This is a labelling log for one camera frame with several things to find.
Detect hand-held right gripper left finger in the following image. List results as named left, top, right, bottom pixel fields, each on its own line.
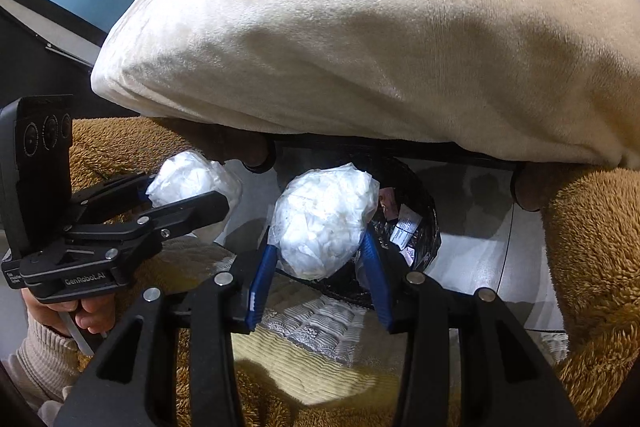
left=52, top=244, right=278, bottom=427

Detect yellow ribbed cloth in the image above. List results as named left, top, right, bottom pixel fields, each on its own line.
left=230, top=322, right=403, bottom=408

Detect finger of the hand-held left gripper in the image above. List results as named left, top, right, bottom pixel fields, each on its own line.
left=125, top=190, right=230, bottom=244
left=72, top=172, right=161, bottom=228

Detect person's left hand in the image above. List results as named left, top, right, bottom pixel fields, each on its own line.
left=22, top=291, right=119, bottom=340

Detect quilted white mattress pad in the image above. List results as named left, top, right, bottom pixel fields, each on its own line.
left=235, top=292, right=407, bottom=368

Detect trash bin with black bag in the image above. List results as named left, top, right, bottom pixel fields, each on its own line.
left=272, top=157, right=442, bottom=310

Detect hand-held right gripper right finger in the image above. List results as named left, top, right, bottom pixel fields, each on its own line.
left=361, top=229, right=583, bottom=427

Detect person's left forearm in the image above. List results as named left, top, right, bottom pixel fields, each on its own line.
left=0, top=317, right=96, bottom=413

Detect black bed frame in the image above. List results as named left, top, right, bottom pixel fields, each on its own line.
left=270, top=136, right=526, bottom=168

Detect black cabinet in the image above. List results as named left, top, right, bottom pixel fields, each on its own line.
left=0, top=0, right=143, bottom=120

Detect white tissue-filled plastic bag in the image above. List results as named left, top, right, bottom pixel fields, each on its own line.
left=146, top=151, right=243, bottom=243
left=270, top=163, right=380, bottom=280

